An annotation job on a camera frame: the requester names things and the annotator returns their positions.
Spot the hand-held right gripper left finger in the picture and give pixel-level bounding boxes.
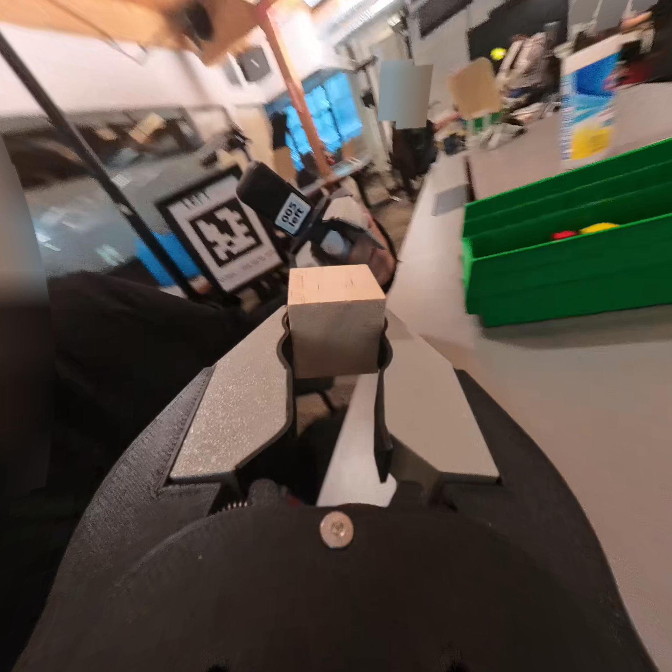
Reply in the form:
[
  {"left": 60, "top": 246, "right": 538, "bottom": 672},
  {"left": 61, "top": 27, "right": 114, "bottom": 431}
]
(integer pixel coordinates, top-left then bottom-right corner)
[{"left": 168, "top": 306, "right": 294, "bottom": 486}]

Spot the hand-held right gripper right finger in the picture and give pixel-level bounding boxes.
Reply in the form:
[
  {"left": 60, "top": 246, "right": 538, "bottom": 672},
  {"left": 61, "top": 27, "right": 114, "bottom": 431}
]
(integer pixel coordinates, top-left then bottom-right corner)
[{"left": 374, "top": 309, "right": 501, "bottom": 504}]

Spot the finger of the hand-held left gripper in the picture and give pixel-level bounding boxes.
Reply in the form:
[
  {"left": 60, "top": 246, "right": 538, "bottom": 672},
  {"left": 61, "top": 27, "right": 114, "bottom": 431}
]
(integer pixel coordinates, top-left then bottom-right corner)
[
  {"left": 324, "top": 193, "right": 386, "bottom": 250},
  {"left": 316, "top": 230, "right": 352, "bottom": 261}
]

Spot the medium natural wooden cube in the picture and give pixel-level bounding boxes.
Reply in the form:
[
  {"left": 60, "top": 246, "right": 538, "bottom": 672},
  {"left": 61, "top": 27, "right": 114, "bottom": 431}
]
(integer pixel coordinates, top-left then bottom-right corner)
[{"left": 287, "top": 264, "right": 387, "bottom": 379}]

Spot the green plastic bin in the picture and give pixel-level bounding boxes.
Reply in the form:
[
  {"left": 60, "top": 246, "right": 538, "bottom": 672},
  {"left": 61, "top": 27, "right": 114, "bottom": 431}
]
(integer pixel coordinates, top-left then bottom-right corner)
[{"left": 461, "top": 138, "right": 672, "bottom": 329}]

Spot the person's left forearm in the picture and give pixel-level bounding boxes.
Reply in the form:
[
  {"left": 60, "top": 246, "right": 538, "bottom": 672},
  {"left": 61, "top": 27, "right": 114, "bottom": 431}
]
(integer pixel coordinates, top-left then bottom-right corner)
[{"left": 47, "top": 273, "right": 287, "bottom": 421}]

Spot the person's left hand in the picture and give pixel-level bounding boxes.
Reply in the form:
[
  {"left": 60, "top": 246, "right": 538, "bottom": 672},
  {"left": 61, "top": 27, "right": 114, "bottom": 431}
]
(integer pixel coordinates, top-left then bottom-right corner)
[{"left": 362, "top": 231, "right": 398, "bottom": 289}]

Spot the white sign board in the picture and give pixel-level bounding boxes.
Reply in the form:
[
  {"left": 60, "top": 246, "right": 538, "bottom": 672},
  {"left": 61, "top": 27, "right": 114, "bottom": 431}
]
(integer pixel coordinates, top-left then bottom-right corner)
[{"left": 156, "top": 165, "right": 287, "bottom": 293}]

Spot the diagonal support beam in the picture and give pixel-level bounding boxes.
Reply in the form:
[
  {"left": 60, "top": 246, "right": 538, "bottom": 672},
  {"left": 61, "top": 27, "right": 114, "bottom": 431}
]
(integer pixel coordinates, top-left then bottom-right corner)
[{"left": 262, "top": 5, "right": 333, "bottom": 179}]

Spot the black diagonal pole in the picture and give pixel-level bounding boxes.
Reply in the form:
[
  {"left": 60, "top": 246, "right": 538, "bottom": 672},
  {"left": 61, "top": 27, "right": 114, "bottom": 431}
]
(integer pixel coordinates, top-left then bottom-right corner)
[{"left": 0, "top": 31, "right": 197, "bottom": 302}]

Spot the small wooden document stand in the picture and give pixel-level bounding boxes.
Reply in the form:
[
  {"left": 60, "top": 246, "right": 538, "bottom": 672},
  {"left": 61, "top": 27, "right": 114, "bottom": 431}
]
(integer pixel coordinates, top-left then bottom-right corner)
[{"left": 449, "top": 58, "right": 504, "bottom": 149}]

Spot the person's torso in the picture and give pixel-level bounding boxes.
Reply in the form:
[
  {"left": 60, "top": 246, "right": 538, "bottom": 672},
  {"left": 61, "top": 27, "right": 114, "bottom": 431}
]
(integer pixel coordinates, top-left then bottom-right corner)
[{"left": 0, "top": 304, "right": 174, "bottom": 672}]

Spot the wipes canister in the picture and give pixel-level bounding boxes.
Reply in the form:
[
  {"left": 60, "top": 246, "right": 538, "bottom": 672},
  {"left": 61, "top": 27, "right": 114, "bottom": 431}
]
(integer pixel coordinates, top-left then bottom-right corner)
[{"left": 559, "top": 52, "right": 620, "bottom": 165}]

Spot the grey desk cable cover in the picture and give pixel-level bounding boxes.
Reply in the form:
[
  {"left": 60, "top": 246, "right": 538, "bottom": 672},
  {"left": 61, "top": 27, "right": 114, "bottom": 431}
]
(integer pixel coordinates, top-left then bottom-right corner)
[{"left": 433, "top": 185, "right": 469, "bottom": 216}]

